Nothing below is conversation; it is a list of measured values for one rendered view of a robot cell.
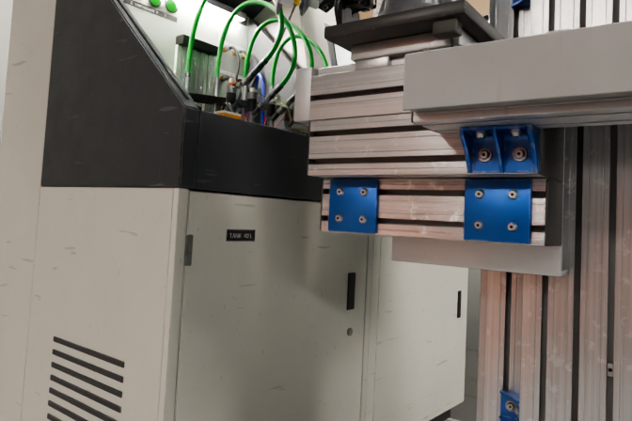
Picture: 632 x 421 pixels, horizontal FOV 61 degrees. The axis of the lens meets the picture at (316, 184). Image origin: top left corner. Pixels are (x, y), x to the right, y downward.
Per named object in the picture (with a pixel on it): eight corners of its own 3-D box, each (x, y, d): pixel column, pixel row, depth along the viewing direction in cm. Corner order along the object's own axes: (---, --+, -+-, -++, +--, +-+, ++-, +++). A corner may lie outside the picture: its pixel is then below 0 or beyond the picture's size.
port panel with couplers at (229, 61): (219, 120, 178) (225, 28, 180) (213, 121, 180) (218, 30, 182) (247, 127, 188) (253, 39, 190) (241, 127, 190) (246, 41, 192)
